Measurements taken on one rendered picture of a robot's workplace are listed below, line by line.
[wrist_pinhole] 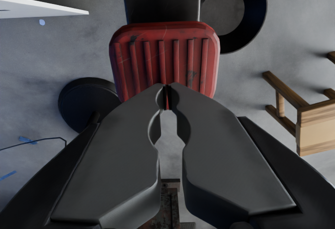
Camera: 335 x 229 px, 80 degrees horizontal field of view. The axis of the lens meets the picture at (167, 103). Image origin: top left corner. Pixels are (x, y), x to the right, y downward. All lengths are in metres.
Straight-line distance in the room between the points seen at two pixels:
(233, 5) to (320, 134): 0.59
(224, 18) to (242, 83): 0.33
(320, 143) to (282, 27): 0.49
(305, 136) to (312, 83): 0.40
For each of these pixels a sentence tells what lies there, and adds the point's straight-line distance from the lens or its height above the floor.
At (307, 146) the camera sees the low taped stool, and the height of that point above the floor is 0.33.
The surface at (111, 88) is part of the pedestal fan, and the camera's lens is 1.00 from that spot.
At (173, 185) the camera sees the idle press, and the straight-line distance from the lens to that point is 1.49.
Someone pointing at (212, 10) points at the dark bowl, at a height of 0.00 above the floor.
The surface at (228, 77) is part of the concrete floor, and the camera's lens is 1.03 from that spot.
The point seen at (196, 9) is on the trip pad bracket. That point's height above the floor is 0.71.
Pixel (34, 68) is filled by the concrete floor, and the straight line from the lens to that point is 1.12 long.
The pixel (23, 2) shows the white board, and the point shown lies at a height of 0.39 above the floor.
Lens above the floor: 0.88
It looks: 57 degrees down
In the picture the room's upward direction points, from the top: 177 degrees clockwise
